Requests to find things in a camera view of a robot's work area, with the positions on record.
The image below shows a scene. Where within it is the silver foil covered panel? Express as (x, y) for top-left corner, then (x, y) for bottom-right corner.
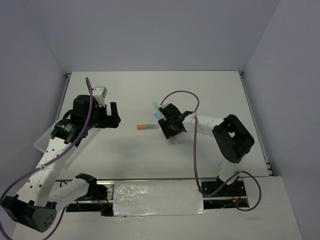
(113, 180), (205, 217)

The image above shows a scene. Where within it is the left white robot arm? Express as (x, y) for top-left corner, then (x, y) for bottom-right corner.
(1, 95), (121, 233)

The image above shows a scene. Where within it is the clear plastic organizer tray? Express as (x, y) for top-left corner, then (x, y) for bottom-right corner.
(33, 124), (73, 171)

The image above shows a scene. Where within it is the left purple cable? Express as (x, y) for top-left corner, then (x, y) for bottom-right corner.
(0, 76), (95, 238)

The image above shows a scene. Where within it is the green cap highlighter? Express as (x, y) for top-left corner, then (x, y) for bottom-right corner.
(152, 101), (161, 113)

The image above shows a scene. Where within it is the orange cap highlighter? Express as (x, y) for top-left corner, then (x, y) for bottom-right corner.
(136, 123), (160, 131)

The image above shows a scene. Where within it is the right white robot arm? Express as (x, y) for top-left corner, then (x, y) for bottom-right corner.
(158, 103), (255, 196)

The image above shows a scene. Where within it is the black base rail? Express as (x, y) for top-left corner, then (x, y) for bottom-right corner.
(66, 179), (249, 217)

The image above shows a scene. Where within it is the blue cap highlighter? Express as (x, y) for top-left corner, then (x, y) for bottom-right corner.
(154, 112), (162, 120)

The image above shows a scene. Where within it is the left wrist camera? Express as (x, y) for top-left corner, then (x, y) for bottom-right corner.
(92, 86), (108, 107)

